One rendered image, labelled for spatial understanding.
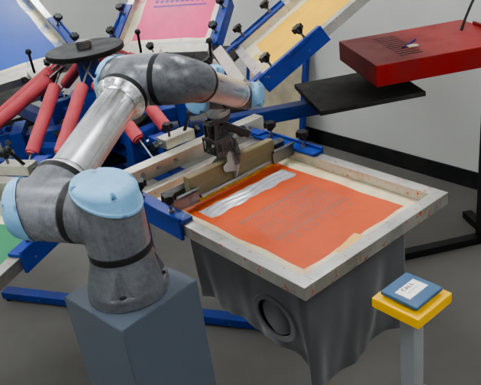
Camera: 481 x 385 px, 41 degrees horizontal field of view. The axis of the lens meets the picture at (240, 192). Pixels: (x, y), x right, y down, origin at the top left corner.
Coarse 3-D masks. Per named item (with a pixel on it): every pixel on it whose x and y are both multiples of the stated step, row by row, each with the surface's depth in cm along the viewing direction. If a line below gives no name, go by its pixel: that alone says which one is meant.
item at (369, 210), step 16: (256, 176) 212; (304, 176) 208; (272, 192) 200; (288, 192) 199; (336, 192) 195; (352, 192) 194; (352, 208) 185; (368, 208) 184; (384, 208) 183; (336, 224) 179; (352, 224) 178; (368, 224) 176
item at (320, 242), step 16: (224, 192) 205; (192, 208) 198; (240, 208) 194; (256, 208) 193; (224, 224) 187; (240, 224) 185; (256, 240) 176; (272, 240) 175; (304, 240) 173; (320, 240) 172; (336, 240) 171; (288, 256) 167; (304, 256) 166; (320, 256) 165
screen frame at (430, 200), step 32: (320, 160) 210; (160, 192) 208; (416, 192) 184; (192, 224) 182; (384, 224) 169; (416, 224) 173; (224, 256) 171; (256, 256) 163; (352, 256) 157; (288, 288) 153; (320, 288) 152
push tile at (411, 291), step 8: (400, 280) 149; (408, 280) 149; (416, 280) 148; (424, 280) 148; (392, 288) 147; (400, 288) 147; (408, 288) 146; (416, 288) 146; (424, 288) 146; (432, 288) 145; (440, 288) 145; (392, 296) 144; (400, 296) 144; (408, 296) 144; (416, 296) 143; (424, 296) 143; (432, 296) 143; (408, 304) 141; (416, 304) 141; (424, 304) 141
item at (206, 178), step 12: (264, 144) 210; (240, 156) 204; (252, 156) 208; (264, 156) 211; (204, 168) 198; (216, 168) 199; (240, 168) 206; (192, 180) 194; (204, 180) 197; (216, 180) 200
